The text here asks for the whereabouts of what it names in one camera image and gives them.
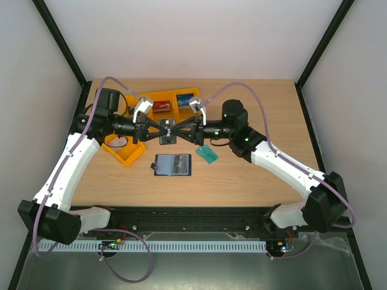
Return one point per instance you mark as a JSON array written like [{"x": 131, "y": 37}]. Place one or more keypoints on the yellow bin middle of row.
[{"x": 163, "y": 95}]

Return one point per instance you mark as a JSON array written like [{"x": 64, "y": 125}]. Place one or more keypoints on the black VIP card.
[{"x": 167, "y": 139}]

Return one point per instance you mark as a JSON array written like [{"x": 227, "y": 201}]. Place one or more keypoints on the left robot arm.
[{"x": 48, "y": 214}]

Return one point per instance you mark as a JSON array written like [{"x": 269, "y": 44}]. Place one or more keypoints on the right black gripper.
[{"x": 197, "y": 130}]

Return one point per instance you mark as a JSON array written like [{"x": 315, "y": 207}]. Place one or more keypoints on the controller board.
[
  {"x": 279, "y": 248},
  {"x": 114, "y": 245}
]

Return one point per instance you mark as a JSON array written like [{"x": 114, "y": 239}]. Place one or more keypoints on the black cards stack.
[{"x": 131, "y": 110}]

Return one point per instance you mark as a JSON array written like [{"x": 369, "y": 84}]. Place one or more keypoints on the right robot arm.
[{"x": 323, "y": 194}]

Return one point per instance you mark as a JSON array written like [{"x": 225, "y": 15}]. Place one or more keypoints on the blue leather card holder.
[{"x": 172, "y": 165}]

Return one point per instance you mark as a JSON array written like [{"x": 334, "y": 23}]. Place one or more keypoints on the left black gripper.
[{"x": 142, "y": 129}]

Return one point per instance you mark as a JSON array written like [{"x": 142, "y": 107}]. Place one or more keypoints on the black frame post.
[
  {"x": 59, "y": 39},
  {"x": 324, "y": 42}
]

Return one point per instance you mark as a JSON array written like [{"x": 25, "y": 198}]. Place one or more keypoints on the light blue slotted cable duct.
[{"x": 135, "y": 246}]

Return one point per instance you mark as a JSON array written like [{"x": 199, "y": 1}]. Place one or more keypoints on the yellow bin of row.
[
  {"x": 163, "y": 95},
  {"x": 131, "y": 100},
  {"x": 185, "y": 113}
]

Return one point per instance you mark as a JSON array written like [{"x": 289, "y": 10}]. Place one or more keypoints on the separate yellow bin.
[{"x": 127, "y": 155}]

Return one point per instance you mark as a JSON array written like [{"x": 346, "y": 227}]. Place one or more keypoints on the white pink cards stack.
[{"x": 118, "y": 143}]

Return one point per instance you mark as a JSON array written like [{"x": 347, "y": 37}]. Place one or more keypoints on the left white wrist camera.
[{"x": 143, "y": 107}]

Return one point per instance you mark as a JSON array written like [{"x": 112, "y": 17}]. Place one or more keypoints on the yellow bin right of row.
[{"x": 185, "y": 113}]

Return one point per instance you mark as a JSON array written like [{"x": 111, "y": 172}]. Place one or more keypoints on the yellow bin leftmost of row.
[{"x": 131, "y": 100}]

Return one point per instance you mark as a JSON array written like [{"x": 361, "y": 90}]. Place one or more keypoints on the right black frame post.
[{"x": 324, "y": 42}]

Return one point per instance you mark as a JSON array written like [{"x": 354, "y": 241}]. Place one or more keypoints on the red cards stack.
[{"x": 162, "y": 106}]

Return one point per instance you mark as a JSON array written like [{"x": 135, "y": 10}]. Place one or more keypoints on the right controller board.
[{"x": 279, "y": 248}]

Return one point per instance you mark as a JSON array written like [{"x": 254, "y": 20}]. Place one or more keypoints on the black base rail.
[{"x": 251, "y": 222}]

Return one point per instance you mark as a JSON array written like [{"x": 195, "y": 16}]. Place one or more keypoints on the left black frame post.
[{"x": 59, "y": 39}]

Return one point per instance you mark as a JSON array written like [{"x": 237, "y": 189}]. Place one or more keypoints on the blue cards stack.
[{"x": 183, "y": 100}]

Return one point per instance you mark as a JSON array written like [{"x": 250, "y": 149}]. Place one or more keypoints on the left controller board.
[{"x": 114, "y": 245}]

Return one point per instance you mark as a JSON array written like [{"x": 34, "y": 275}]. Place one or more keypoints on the teal VIP card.
[{"x": 207, "y": 154}]

